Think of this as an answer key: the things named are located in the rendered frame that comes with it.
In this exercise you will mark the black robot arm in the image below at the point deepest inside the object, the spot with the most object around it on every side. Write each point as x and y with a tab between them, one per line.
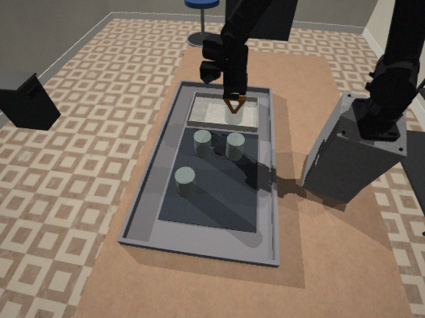
394	79

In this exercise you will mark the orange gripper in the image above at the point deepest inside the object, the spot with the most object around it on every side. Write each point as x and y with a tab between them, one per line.
240	88

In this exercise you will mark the clear glass jar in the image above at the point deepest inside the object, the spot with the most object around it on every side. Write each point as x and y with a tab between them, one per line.
233	119
234	146
186	181
203	143

